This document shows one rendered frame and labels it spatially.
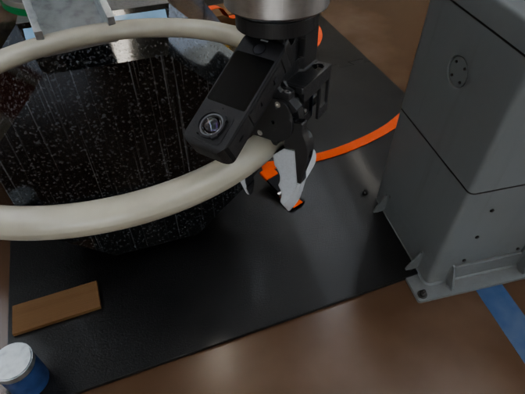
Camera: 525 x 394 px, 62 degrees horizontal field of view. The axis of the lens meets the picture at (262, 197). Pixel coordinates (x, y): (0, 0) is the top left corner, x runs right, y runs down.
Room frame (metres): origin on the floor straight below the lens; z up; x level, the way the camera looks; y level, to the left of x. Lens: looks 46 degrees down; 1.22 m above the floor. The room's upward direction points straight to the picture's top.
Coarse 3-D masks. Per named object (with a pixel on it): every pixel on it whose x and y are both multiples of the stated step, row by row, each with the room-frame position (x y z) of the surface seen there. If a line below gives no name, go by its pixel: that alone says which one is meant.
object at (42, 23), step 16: (32, 0) 0.77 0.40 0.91; (48, 0) 0.77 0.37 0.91; (64, 0) 0.78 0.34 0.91; (80, 0) 0.78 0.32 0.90; (96, 0) 0.75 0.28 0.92; (32, 16) 0.67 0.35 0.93; (48, 16) 0.73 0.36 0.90; (64, 16) 0.74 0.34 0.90; (80, 16) 0.74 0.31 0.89; (96, 16) 0.75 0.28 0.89; (112, 16) 0.69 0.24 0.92; (48, 32) 0.70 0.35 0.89; (80, 48) 0.67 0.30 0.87
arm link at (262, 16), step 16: (224, 0) 0.37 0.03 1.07; (240, 0) 0.35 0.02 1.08; (256, 0) 0.34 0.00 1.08; (272, 0) 0.34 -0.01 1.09; (288, 0) 0.34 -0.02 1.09; (304, 0) 0.34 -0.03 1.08; (320, 0) 0.35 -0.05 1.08; (240, 16) 0.35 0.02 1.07; (256, 16) 0.34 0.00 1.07; (272, 16) 0.34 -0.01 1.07; (288, 16) 0.34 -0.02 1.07; (304, 16) 0.34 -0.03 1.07
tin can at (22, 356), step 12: (12, 348) 0.50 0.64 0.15; (24, 348) 0.50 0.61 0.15; (0, 360) 0.47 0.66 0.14; (12, 360) 0.47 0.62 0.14; (24, 360) 0.47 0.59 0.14; (36, 360) 0.48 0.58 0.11; (0, 372) 0.44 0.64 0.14; (12, 372) 0.44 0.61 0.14; (24, 372) 0.44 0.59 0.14; (36, 372) 0.46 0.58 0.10; (48, 372) 0.49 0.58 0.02; (12, 384) 0.42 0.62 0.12; (24, 384) 0.43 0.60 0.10; (36, 384) 0.44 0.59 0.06
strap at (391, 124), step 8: (216, 8) 2.37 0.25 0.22; (232, 16) 2.48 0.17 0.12; (320, 32) 2.50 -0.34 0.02; (320, 40) 2.40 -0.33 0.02; (392, 120) 1.63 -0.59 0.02; (384, 128) 1.58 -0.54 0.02; (392, 128) 1.58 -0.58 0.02; (368, 136) 1.52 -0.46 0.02; (376, 136) 1.52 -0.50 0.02; (352, 144) 1.47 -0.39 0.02; (360, 144) 1.47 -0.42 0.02; (320, 152) 1.41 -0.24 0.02; (328, 152) 1.41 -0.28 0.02; (336, 152) 1.41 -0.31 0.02; (344, 152) 1.41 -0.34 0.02; (264, 168) 1.31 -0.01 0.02
